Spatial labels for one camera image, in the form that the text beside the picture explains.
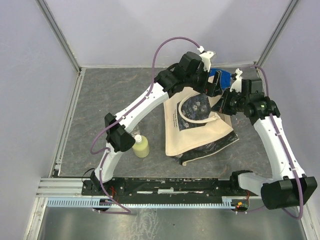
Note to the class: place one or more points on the left aluminium frame post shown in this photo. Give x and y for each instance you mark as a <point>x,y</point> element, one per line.
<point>47,13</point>

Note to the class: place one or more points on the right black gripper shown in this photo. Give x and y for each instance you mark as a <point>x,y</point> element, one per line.
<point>221,106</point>

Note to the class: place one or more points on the aluminium frame post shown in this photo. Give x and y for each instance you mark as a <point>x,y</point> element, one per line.
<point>47,13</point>
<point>277,31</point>

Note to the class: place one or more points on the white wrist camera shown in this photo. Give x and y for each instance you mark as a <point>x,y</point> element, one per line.
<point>206,57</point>
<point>237,84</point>

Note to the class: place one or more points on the light blue cable duct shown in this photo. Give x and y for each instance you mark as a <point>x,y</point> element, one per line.
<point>148,201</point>

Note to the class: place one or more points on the yellow green pump bottle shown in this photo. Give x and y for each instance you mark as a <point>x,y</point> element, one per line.
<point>141,146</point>

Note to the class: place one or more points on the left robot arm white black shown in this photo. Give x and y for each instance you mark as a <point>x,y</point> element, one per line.
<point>191,71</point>

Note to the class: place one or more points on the blue cloth behind bag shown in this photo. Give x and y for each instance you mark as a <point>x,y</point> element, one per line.
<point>225,80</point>

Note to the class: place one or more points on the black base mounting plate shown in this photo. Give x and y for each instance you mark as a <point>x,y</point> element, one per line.
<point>133,186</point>

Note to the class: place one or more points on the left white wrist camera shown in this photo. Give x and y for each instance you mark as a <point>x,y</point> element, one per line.
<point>206,57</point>

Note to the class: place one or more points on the clear square bottle dark cap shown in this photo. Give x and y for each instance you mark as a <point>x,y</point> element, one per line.
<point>136,131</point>

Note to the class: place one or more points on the beige canvas tote bag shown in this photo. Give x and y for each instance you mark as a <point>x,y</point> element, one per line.
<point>192,129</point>

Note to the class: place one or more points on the right aluminium frame post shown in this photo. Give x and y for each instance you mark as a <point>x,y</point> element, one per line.
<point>277,31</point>

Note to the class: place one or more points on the aluminium front rail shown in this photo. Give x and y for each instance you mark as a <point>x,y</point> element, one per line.
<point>85,187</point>

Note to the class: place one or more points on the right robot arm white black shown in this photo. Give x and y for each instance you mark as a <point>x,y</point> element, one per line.
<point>289,185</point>

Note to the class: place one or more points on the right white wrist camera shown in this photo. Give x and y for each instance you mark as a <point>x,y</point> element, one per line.
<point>237,84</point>

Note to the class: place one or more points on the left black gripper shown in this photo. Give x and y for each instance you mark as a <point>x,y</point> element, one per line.
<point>208,88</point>

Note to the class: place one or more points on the small circuit board red led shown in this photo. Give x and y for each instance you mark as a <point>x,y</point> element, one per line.
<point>241,206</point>

